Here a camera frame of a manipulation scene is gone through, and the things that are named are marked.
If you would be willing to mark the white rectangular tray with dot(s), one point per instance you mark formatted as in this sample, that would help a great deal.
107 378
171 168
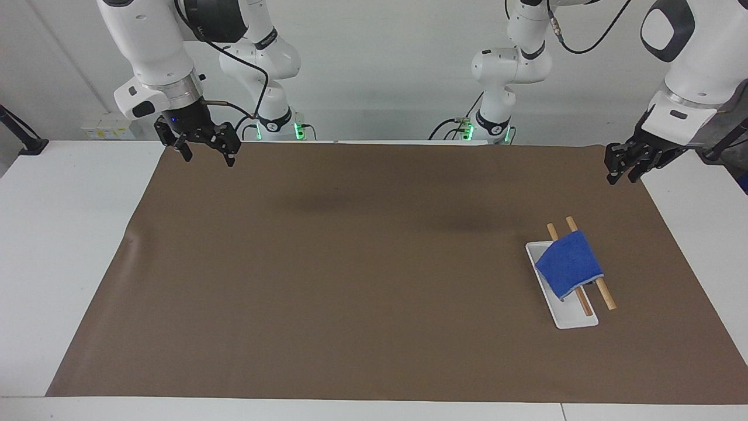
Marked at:
564 313

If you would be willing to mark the black stand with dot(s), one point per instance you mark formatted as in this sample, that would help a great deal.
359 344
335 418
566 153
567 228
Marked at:
26 143
721 149

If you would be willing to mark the wooden rod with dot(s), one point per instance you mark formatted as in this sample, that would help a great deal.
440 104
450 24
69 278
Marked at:
606 295
584 304

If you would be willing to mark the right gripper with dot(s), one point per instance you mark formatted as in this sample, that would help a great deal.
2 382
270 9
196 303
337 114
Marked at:
190 120

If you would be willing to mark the blue towel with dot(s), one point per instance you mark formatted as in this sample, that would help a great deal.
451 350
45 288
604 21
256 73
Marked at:
570 263

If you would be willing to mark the white socket strip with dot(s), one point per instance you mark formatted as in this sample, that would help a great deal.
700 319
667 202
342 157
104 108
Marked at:
108 127

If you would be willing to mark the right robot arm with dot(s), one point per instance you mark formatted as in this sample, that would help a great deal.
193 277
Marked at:
149 49

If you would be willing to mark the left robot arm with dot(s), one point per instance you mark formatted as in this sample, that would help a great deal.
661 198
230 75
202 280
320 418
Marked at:
509 64

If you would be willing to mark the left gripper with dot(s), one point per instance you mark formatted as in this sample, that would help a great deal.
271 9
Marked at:
657 143

